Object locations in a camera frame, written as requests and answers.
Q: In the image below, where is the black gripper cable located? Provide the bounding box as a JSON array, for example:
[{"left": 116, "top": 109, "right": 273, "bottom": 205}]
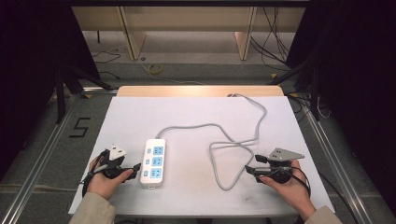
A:
[
  {"left": 276, "top": 165, "right": 360, "bottom": 224},
  {"left": 80, "top": 150, "right": 107, "bottom": 198}
]

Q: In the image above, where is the yellow tape roll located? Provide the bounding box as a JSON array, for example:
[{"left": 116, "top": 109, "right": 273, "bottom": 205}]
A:
[{"left": 147, "top": 63, "right": 163, "bottom": 76}]

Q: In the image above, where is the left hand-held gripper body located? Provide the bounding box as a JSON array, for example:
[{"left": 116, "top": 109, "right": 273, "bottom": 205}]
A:
[{"left": 98, "top": 143, "right": 128, "bottom": 180}]

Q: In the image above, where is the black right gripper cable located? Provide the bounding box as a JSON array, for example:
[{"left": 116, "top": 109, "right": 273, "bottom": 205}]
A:
[{"left": 276, "top": 165, "right": 360, "bottom": 224}]

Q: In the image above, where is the black curtain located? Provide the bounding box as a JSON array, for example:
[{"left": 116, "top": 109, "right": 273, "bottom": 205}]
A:
[
  {"left": 0, "top": 0, "right": 101, "bottom": 181},
  {"left": 285, "top": 0, "right": 396, "bottom": 206}
]

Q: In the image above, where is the bundle of black cables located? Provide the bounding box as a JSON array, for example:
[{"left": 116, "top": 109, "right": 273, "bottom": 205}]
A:
[{"left": 249, "top": 7, "right": 291, "bottom": 68}]

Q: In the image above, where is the white table mat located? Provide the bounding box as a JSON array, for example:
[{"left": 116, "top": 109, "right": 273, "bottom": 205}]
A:
[{"left": 67, "top": 95, "right": 336, "bottom": 217}]

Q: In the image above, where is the aluminium floor rail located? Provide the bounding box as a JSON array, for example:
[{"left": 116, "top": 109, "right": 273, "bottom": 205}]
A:
[
  {"left": 0, "top": 87, "right": 120, "bottom": 224},
  {"left": 302, "top": 105, "right": 375, "bottom": 224}
]

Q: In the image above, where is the grey power strip cable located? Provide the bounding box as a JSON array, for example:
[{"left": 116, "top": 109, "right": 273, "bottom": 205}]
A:
[{"left": 155, "top": 92, "right": 268, "bottom": 191}]

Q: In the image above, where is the thin black floor cable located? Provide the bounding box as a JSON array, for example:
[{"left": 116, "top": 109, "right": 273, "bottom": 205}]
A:
[{"left": 91, "top": 49, "right": 122, "bottom": 80}]

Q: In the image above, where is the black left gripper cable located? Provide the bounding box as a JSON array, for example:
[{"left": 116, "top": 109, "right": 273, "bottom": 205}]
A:
[{"left": 80, "top": 150, "right": 107, "bottom": 198}]

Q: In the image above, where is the white floor cable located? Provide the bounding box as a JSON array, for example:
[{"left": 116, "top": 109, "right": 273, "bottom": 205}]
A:
[{"left": 135, "top": 55, "right": 207, "bottom": 86}]

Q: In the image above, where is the person's left hand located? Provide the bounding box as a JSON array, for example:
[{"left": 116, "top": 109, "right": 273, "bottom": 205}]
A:
[{"left": 86, "top": 155, "right": 134, "bottom": 201}]

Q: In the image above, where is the black metal stand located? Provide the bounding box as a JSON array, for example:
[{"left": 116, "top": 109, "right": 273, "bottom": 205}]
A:
[
  {"left": 266, "top": 58, "right": 322, "bottom": 121},
  {"left": 54, "top": 61, "right": 115, "bottom": 124}
]

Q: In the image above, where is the light wooden desk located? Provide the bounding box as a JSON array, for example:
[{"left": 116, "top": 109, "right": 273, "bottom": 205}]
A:
[{"left": 71, "top": 6, "right": 308, "bottom": 62}]

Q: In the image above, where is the white power strip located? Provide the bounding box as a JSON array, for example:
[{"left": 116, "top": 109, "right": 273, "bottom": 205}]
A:
[{"left": 139, "top": 138, "right": 167, "bottom": 189}]

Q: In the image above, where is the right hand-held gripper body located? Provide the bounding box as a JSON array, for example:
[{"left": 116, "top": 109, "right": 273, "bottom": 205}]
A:
[{"left": 261, "top": 147, "right": 306, "bottom": 185}]

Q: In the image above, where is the person's right hand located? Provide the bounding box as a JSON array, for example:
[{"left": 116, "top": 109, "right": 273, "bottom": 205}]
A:
[{"left": 259, "top": 160, "right": 318, "bottom": 219}]

